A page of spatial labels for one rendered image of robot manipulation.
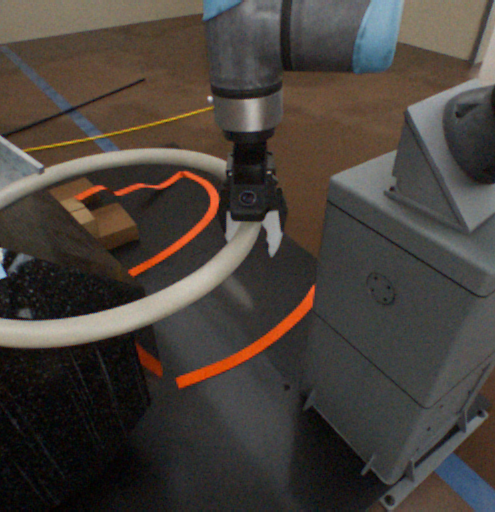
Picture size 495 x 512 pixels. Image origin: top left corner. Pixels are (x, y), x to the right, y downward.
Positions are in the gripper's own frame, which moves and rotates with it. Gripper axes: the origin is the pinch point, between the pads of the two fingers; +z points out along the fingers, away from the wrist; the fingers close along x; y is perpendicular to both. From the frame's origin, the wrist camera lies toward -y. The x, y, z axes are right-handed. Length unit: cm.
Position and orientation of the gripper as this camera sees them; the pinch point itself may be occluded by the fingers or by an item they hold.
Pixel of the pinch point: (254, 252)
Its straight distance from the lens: 68.1
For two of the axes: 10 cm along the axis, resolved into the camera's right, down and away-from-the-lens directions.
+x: -10.0, 0.3, 0.5
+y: 0.3, -6.2, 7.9
